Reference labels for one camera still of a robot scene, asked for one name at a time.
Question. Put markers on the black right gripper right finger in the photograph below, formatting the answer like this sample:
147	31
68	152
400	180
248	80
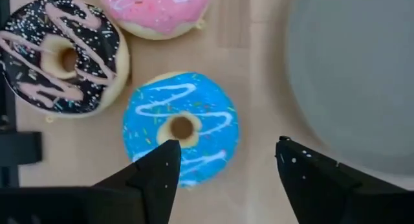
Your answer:
307	185

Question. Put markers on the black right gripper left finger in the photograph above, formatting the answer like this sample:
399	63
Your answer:
155	185

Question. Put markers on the large blue iced donut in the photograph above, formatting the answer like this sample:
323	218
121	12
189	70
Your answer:
210	97

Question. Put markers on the large chocolate iced donut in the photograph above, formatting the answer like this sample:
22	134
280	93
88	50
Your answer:
97	39

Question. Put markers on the large pink iced donut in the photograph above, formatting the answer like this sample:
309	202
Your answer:
155	13

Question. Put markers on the grey round plate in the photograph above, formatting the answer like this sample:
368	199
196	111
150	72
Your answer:
355	72

